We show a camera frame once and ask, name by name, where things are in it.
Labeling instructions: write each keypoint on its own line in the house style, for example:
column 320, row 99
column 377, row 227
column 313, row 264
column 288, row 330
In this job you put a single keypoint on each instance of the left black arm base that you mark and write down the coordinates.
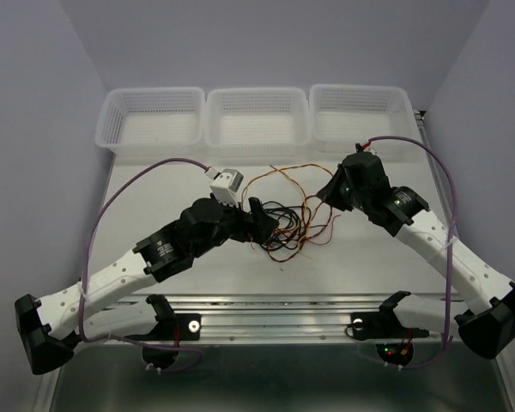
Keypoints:
column 185, row 328

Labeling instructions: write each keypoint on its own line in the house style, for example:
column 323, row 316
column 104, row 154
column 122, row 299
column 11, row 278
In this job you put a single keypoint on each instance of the aluminium front rail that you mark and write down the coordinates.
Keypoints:
column 244, row 319

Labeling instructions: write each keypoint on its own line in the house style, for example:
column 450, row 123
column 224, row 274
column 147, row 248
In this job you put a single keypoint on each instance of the middle white plastic basket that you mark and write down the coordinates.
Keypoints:
column 256, row 122

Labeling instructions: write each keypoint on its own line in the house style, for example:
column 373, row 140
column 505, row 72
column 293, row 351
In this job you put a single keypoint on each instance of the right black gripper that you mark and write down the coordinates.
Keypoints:
column 329, row 193

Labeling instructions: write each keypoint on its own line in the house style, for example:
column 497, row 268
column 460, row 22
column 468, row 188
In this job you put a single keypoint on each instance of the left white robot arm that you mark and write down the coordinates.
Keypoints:
column 51, row 327

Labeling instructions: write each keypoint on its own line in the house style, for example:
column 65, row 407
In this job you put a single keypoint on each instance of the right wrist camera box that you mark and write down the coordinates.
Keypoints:
column 365, row 147

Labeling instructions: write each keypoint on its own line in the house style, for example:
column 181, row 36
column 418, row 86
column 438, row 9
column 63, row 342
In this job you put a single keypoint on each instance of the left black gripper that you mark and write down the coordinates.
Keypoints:
column 262, row 224

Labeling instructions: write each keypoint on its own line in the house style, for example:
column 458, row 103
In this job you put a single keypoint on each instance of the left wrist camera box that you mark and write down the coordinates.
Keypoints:
column 225, row 187

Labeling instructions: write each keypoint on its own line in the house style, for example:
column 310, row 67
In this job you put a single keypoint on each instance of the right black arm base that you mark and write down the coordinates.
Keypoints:
column 396, row 342

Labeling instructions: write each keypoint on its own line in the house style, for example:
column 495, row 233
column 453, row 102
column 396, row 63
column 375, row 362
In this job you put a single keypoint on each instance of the left white plastic basket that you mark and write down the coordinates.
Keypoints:
column 151, row 122

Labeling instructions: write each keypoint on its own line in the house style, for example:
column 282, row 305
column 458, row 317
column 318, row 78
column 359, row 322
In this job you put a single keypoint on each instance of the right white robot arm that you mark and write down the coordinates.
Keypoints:
column 483, row 317

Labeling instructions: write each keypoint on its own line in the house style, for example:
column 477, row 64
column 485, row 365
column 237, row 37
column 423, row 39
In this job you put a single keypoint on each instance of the white plastic basket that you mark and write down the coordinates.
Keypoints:
column 256, row 122
column 342, row 115
column 151, row 122

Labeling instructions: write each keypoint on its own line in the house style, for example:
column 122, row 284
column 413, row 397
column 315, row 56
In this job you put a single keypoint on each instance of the right white plastic basket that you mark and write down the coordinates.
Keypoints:
column 342, row 115

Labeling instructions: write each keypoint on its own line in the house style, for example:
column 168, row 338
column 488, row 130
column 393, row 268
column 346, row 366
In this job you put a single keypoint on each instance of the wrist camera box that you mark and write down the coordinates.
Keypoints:
column 365, row 147
column 225, row 187

